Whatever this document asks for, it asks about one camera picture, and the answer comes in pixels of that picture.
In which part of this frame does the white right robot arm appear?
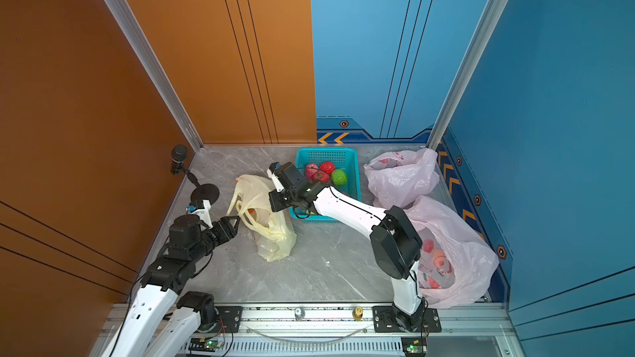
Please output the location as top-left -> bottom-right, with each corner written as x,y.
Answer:
269,186 -> 426,332

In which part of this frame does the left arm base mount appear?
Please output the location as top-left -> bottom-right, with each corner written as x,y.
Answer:
198,306 -> 243,335

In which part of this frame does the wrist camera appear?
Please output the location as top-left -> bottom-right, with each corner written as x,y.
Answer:
267,162 -> 308,192
187,199 -> 212,228

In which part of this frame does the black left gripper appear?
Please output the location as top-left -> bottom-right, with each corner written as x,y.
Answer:
190,213 -> 241,264

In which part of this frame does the brass knob on rail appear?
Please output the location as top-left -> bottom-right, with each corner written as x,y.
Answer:
352,306 -> 364,322

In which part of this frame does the left green circuit board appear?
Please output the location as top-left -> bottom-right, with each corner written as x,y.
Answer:
188,337 -> 224,353

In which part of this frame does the black desktop microphone stand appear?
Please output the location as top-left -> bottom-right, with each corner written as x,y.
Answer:
170,145 -> 220,209

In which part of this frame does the teal plastic basket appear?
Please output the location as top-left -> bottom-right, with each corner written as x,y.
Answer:
289,146 -> 361,222

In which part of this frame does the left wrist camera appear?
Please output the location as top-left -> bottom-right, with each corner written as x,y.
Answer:
187,199 -> 212,228

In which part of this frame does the pink plastic bag with hearts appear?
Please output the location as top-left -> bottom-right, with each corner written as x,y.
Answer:
406,196 -> 499,309

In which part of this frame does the large pink-red ball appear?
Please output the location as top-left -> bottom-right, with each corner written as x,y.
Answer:
304,163 -> 320,180

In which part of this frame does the yellow knotted plastic bag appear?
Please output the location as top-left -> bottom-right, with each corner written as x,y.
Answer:
227,175 -> 297,262

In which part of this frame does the pink knotted plastic bag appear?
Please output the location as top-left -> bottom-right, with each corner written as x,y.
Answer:
363,148 -> 440,208

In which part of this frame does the right green circuit board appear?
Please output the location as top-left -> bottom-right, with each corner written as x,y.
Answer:
401,337 -> 428,357

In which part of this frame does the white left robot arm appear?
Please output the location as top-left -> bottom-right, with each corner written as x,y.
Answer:
102,214 -> 241,356

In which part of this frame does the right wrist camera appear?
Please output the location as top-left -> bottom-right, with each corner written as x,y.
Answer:
267,162 -> 308,192

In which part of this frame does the green circuit board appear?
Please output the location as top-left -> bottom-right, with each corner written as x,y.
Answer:
188,337 -> 224,353
401,337 -> 428,357

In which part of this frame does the silver knob on rail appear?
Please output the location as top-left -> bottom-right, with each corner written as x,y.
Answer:
294,307 -> 305,321

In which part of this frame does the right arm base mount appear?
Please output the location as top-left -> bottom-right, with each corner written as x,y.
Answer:
372,303 -> 443,335

